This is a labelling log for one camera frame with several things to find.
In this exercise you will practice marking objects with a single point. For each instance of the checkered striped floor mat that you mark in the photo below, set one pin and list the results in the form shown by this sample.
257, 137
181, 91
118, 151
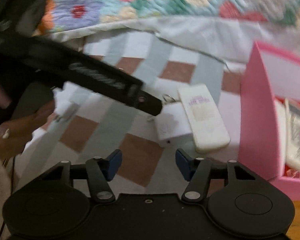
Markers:
101, 125

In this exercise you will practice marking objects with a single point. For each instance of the floral quilted bedspread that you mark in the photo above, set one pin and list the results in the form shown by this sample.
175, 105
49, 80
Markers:
65, 15

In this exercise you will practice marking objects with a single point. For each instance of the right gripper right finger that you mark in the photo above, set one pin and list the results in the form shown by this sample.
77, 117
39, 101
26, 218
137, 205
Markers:
197, 173

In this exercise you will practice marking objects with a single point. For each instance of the white cube charger adapter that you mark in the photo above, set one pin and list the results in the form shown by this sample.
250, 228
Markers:
172, 125

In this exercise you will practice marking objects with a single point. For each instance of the person left hand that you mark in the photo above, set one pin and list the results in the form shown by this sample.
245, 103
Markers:
15, 134

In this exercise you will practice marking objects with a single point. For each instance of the pink cardboard box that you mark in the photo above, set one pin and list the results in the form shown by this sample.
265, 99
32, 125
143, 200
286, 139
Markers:
270, 74

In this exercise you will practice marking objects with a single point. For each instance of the air conditioner remote with screen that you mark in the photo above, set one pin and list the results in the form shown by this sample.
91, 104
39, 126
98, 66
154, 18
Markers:
293, 134

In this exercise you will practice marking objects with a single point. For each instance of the cream remote with label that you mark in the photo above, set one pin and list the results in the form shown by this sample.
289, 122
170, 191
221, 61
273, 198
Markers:
208, 128

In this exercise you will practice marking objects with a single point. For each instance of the white bed sheet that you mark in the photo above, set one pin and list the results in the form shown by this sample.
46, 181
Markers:
224, 38

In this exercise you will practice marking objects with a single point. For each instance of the long white remote back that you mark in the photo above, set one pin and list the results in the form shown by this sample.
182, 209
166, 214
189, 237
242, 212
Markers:
282, 134

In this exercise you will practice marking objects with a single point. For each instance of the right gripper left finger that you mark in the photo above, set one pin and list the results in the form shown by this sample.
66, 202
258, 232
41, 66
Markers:
100, 171

